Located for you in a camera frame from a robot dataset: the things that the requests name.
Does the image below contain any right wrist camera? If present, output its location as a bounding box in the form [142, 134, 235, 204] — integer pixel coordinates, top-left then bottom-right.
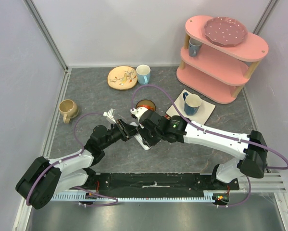
[130, 107, 148, 120]

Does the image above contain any mauve polka dot plate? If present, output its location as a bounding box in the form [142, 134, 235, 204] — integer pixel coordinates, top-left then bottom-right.
[204, 17, 248, 47]

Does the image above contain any pink three-tier shelf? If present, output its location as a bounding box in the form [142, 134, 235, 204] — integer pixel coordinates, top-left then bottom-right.
[176, 15, 269, 104]

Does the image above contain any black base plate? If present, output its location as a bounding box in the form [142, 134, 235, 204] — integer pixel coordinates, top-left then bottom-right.
[81, 173, 239, 198]

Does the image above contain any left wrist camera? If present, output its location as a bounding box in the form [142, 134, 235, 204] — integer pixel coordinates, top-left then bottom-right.
[103, 108, 116, 124]

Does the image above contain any brown patterned bowl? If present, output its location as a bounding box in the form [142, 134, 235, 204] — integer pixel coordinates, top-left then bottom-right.
[136, 99, 156, 109]

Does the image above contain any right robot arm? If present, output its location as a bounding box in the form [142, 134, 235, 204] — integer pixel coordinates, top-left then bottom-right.
[132, 107, 267, 190]

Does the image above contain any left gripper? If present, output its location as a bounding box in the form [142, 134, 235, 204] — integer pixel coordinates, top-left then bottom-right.
[100, 118, 138, 149]

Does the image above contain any dark blue mug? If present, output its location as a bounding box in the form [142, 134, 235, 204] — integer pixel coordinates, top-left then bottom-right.
[183, 92, 202, 116]

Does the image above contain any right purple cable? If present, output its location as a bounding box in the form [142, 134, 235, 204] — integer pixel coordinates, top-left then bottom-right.
[131, 84, 288, 208]

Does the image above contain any white remote control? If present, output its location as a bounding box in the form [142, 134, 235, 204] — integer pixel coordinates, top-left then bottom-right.
[129, 122, 151, 151]

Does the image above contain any beige ceramic mug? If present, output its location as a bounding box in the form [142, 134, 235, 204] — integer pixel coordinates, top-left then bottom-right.
[59, 99, 79, 124]

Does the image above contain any orange cup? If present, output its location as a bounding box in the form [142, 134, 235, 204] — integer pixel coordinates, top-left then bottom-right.
[139, 104, 155, 111]

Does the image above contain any slotted cable duct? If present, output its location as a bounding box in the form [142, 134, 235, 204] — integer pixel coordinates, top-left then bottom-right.
[51, 191, 221, 202]

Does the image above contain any light blue mug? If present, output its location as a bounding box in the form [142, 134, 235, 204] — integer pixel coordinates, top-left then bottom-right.
[136, 64, 151, 85]

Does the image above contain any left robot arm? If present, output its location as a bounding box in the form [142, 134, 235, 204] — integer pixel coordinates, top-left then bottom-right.
[15, 119, 140, 209]

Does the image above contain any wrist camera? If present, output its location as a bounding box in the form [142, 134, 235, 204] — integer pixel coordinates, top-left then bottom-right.
[130, 107, 148, 120]
[103, 108, 116, 124]

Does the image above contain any blue mug on shelf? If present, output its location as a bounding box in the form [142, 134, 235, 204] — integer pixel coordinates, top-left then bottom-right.
[188, 38, 202, 57]

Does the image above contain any yellow floral plate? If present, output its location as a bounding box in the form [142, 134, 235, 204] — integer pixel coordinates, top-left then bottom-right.
[107, 66, 138, 90]

